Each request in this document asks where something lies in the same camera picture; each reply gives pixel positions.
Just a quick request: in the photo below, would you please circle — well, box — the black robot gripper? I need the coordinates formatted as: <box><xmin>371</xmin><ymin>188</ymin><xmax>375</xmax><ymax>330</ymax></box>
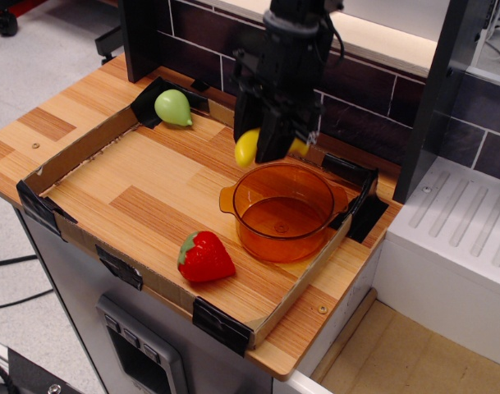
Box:
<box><xmin>232</xmin><ymin>22</ymin><xmax>334</xmax><ymax>163</ymax></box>

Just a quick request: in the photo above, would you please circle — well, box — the yellow toy banana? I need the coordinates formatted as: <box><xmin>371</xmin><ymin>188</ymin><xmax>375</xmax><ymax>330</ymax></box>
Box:
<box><xmin>234</xmin><ymin>128</ymin><xmax>309</xmax><ymax>167</ymax></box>

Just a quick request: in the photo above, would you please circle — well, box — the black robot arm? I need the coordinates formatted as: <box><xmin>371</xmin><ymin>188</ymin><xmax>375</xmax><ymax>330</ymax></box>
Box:
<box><xmin>232</xmin><ymin>1</ymin><xmax>343</xmax><ymax>164</ymax></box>

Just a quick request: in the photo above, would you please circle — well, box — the orange transparent plastic pot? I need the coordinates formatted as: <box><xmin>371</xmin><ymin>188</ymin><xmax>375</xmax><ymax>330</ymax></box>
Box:
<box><xmin>219</xmin><ymin>163</ymin><xmax>348</xmax><ymax>263</ymax></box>

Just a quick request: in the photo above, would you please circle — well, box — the cardboard fence with black tape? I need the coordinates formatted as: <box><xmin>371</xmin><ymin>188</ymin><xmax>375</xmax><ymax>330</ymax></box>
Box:
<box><xmin>16</xmin><ymin>79</ymin><xmax>387</xmax><ymax>354</ymax></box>

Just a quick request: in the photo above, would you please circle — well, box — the green toy pear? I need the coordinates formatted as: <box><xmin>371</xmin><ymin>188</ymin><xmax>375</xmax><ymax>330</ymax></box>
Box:
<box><xmin>154</xmin><ymin>89</ymin><xmax>193</xmax><ymax>126</ymax></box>

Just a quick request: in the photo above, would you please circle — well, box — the red toy strawberry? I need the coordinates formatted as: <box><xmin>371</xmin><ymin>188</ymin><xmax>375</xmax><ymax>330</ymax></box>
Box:
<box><xmin>177</xmin><ymin>231</ymin><xmax>236</xmax><ymax>282</ymax></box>

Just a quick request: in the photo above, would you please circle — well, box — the white toy sink drainboard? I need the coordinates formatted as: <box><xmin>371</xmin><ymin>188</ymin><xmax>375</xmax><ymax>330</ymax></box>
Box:
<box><xmin>387</xmin><ymin>158</ymin><xmax>500</xmax><ymax>291</ymax></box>

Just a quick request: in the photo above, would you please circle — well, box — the grey toy oven front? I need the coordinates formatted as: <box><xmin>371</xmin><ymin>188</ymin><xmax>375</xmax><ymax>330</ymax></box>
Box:
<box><xmin>96</xmin><ymin>295</ymin><xmax>189</xmax><ymax>394</ymax></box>

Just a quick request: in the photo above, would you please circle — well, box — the dark vertical post left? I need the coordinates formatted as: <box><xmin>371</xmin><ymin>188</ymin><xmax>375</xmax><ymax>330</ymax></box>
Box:
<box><xmin>118</xmin><ymin>0</ymin><xmax>172</xmax><ymax>83</ymax></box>

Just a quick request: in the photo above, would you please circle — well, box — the dark vertical post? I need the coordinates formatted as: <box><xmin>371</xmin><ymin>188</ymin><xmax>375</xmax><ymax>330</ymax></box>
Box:
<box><xmin>393</xmin><ymin>0</ymin><xmax>490</xmax><ymax>204</ymax></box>
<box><xmin>118</xmin><ymin>0</ymin><xmax>172</xmax><ymax>83</ymax></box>

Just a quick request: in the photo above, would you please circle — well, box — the dark vertical post right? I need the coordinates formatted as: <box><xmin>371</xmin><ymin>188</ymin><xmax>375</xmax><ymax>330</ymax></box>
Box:
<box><xmin>393</xmin><ymin>0</ymin><xmax>490</xmax><ymax>204</ymax></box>

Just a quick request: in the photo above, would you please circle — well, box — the black floor cable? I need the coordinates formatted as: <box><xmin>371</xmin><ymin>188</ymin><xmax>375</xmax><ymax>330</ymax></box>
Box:
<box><xmin>0</xmin><ymin>254</ymin><xmax>53</xmax><ymax>337</ymax></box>

